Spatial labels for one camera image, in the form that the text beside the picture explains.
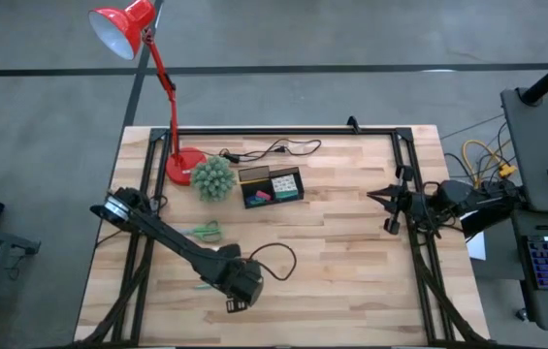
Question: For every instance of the green eraser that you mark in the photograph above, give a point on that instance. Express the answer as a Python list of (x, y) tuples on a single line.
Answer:
[(256, 204)]

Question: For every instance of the black table frame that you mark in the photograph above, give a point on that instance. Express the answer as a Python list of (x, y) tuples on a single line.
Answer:
[(278, 131)]

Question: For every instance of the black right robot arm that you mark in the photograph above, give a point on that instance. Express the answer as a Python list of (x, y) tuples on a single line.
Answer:
[(458, 196)]

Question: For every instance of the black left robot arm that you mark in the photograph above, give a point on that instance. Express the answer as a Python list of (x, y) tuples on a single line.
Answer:
[(171, 237)]

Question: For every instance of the red desk lamp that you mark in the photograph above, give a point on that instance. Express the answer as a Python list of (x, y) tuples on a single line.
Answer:
[(123, 24)]

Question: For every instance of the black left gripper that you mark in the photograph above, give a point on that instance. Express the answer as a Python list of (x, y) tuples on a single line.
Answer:
[(242, 281)]

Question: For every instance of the black mesh desk organizer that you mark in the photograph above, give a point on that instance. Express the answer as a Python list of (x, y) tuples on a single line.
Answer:
[(256, 172)]

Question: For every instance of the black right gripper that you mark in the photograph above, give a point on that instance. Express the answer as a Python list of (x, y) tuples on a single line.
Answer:
[(407, 203)]

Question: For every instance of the green plant in patterned pot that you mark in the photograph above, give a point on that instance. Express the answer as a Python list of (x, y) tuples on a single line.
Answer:
[(214, 178)]

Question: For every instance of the white paper sheet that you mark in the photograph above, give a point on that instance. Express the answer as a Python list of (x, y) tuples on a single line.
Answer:
[(477, 247)]

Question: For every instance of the black clamp mount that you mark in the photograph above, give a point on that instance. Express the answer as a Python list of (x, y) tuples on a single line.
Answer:
[(352, 125)]

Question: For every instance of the black desk beam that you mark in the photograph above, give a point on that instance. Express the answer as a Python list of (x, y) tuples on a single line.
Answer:
[(482, 225)]

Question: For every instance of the small blue eraser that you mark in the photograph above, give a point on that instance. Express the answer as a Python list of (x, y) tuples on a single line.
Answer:
[(253, 199)]

